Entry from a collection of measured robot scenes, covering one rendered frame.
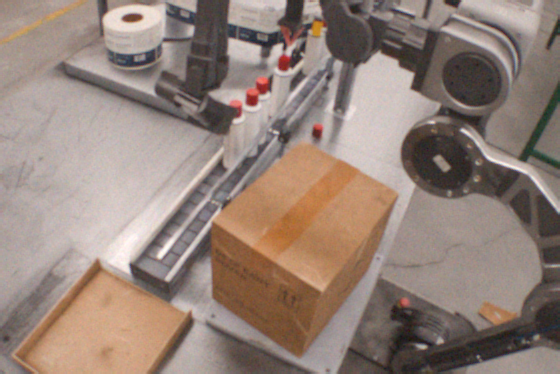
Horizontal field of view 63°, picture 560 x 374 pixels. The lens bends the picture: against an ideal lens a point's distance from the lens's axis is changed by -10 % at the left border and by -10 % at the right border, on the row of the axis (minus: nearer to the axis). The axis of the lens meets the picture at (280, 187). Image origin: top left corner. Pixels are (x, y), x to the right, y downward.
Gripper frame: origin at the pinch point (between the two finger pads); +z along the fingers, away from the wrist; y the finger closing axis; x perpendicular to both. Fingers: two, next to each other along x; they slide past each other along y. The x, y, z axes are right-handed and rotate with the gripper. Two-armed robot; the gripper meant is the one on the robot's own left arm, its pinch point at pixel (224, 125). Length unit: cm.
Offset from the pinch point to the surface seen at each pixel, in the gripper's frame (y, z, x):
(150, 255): 2.3, -4.8, 34.4
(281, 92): -1.2, 25.9, -18.1
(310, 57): 1, 45, -38
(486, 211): -88, 166, -30
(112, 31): 59, 21, -19
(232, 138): 0.0, 8.3, 1.4
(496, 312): -104, 123, 18
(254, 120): -2.3, 11.5, -5.4
